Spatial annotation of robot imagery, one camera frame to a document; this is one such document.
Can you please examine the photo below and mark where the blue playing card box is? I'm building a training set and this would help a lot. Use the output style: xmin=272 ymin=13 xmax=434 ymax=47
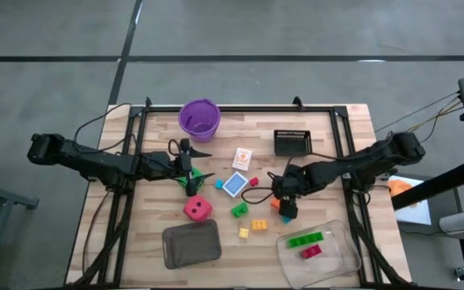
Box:
xmin=221 ymin=171 xmax=250 ymax=199

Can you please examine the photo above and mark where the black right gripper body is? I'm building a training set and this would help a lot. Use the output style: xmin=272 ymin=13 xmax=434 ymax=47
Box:
xmin=271 ymin=167 xmax=304 ymax=201

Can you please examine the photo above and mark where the clear plastic bin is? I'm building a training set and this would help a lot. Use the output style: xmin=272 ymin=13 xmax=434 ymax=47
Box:
xmin=275 ymin=219 xmax=363 ymax=290

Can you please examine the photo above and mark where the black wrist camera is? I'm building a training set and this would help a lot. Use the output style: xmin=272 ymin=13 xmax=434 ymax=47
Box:
xmin=279 ymin=197 xmax=299 ymax=220
xmin=178 ymin=154 xmax=193 ymax=173

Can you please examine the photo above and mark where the red two-stud toy block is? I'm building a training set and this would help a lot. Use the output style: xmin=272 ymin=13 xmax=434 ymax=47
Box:
xmin=300 ymin=243 xmax=323 ymax=259

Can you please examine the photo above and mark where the black diagonal beam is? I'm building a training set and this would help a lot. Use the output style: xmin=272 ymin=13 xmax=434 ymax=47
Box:
xmin=391 ymin=158 xmax=464 ymax=211

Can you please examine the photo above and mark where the white orange-print card box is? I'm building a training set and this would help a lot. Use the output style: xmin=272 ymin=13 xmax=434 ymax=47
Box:
xmin=231 ymin=147 xmax=254 ymax=172

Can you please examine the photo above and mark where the purple plastic bucket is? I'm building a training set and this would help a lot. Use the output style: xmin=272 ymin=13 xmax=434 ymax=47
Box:
xmin=178 ymin=98 xmax=222 ymax=143

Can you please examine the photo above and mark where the green foam die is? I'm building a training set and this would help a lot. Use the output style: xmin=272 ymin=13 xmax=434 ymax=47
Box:
xmin=176 ymin=167 xmax=206 ymax=190

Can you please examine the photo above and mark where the black cable off table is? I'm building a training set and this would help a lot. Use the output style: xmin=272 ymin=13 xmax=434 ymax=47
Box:
xmin=81 ymin=188 xmax=112 ymax=275

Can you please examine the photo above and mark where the long green toy block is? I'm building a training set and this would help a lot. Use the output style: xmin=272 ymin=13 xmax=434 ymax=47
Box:
xmin=287 ymin=231 xmax=325 ymax=249

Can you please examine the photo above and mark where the black metal table frame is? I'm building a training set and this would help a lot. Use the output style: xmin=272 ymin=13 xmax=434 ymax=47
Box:
xmin=70 ymin=96 xmax=414 ymax=289

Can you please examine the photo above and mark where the grey roll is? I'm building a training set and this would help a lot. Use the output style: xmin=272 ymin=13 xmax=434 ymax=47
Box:
xmin=438 ymin=210 xmax=464 ymax=235

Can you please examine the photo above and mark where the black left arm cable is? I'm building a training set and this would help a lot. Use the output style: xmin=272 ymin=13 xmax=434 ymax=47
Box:
xmin=73 ymin=102 xmax=136 ymax=155

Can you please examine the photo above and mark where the red foam die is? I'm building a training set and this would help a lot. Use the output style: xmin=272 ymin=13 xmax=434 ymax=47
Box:
xmin=182 ymin=194 xmax=213 ymax=223

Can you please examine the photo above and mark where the black mesh basket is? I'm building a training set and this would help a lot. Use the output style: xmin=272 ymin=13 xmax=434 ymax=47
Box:
xmin=273 ymin=129 xmax=313 ymax=157

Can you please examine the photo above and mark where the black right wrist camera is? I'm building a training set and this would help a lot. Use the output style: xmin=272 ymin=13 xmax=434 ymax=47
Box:
xmin=279 ymin=197 xmax=299 ymax=220

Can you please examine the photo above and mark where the black floor cable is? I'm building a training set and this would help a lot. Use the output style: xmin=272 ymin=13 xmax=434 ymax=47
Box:
xmin=375 ymin=91 xmax=461 ymax=134

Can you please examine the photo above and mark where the grey translucent plastic bin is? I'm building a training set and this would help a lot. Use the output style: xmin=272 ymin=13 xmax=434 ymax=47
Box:
xmin=161 ymin=218 xmax=223 ymax=270

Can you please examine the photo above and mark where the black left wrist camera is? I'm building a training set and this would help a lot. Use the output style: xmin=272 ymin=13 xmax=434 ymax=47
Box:
xmin=178 ymin=154 xmax=193 ymax=173

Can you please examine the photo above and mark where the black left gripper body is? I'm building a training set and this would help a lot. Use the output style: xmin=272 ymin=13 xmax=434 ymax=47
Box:
xmin=150 ymin=151 xmax=195 ymax=181

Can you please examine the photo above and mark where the white board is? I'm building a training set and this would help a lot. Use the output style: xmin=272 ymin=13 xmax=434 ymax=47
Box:
xmin=388 ymin=175 xmax=433 ymax=226

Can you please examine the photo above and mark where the black right camera cable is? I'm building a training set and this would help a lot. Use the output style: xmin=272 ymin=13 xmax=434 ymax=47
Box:
xmin=241 ymin=186 xmax=276 ymax=205

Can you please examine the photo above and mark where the yellow floor cable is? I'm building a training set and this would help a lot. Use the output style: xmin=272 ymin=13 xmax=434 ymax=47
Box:
xmin=407 ymin=100 xmax=464 ymax=135

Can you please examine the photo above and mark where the orange object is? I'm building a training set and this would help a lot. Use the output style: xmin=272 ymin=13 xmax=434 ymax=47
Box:
xmin=387 ymin=179 xmax=417 ymax=199

